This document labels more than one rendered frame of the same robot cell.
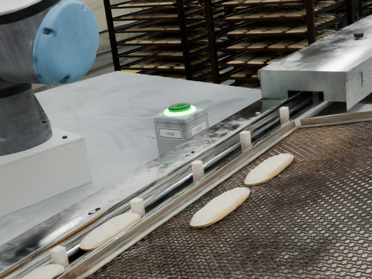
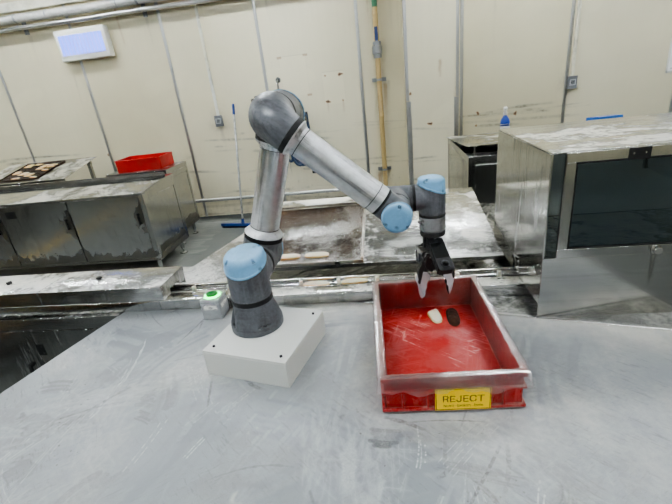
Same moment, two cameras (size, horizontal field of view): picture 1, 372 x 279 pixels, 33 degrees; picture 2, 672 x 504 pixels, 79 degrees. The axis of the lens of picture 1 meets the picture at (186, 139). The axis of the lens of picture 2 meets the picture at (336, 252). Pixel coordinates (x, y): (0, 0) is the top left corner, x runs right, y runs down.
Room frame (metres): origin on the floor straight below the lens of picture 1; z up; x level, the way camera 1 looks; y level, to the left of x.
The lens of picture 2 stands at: (1.28, 1.33, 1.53)
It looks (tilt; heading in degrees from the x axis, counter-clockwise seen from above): 22 degrees down; 241
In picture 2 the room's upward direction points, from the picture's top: 7 degrees counter-clockwise
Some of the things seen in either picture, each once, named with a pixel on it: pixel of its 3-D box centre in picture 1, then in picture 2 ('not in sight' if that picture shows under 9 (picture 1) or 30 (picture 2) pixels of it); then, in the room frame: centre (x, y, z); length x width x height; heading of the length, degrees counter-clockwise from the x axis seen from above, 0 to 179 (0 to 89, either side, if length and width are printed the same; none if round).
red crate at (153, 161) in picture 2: not in sight; (145, 162); (0.77, -3.77, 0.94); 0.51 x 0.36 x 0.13; 147
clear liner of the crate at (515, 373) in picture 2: not in sight; (435, 332); (0.63, 0.63, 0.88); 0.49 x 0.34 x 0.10; 55
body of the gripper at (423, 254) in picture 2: not in sight; (432, 247); (0.51, 0.50, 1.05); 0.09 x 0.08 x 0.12; 68
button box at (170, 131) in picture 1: (185, 140); (216, 308); (1.06, 0.00, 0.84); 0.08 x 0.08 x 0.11; 53
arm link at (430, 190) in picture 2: not in sight; (430, 196); (0.51, 0.50, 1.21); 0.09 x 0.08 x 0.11; 142
